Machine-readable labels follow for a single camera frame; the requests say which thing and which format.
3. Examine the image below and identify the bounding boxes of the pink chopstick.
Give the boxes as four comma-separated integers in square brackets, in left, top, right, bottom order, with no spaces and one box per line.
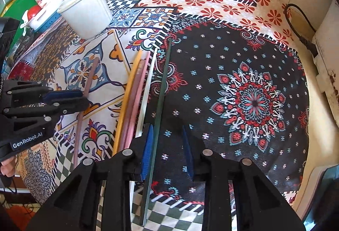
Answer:
[124,51,150,148]
[118,59,143,152]

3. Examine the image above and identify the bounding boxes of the yellow chopstick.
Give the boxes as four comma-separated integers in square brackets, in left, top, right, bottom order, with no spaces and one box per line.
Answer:
[113,50,143,155]

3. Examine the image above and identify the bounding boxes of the dark green chopstick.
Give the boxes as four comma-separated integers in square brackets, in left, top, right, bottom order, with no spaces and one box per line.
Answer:
[139,39,172,226]

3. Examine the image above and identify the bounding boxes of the mauve chopstick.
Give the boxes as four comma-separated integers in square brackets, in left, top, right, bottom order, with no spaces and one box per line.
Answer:
[72,57,99,169]

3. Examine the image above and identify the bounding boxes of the person's left hand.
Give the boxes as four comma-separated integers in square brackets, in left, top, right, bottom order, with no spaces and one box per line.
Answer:
[1,156,16,178]

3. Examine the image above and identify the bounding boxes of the white and blue basket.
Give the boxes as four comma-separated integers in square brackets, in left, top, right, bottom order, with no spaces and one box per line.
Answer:
[19,0,64,33]

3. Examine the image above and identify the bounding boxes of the red tomato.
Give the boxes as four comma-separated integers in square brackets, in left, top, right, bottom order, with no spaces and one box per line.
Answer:
[27,5,41,20]

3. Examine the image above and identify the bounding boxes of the white ceramic utensil cup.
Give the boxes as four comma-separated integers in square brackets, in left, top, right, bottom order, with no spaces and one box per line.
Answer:
[57,0,113,39]

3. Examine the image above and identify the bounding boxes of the green box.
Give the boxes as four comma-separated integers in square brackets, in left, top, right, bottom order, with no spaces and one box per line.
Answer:
[2,0,39,44]

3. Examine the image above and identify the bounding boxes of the patterned patchwork tablecloth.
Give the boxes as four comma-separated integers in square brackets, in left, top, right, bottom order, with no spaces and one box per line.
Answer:
[10,0,308,230]

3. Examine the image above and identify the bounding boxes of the white appliance edge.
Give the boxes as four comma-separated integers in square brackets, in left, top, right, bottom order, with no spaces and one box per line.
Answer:
[312,0,339,123]

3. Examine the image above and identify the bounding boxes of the black power cable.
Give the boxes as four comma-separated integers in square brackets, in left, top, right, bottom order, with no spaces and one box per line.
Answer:
[283,3,318,58]

